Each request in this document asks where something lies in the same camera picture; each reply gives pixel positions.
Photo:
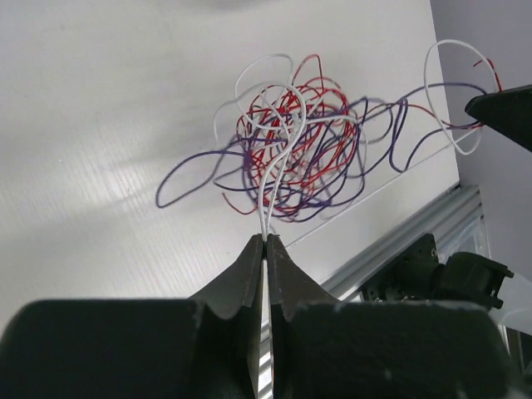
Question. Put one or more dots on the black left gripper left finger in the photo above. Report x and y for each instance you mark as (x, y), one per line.
(225, 363)

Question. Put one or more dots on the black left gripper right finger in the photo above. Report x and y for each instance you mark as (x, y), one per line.
(289, 287)

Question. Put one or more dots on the aluminium frame rail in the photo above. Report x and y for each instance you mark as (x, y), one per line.
(455, 219)

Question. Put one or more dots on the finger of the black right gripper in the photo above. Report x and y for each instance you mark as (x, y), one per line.
(509, 112)

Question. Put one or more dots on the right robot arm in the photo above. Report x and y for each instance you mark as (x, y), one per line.
(416, 273)

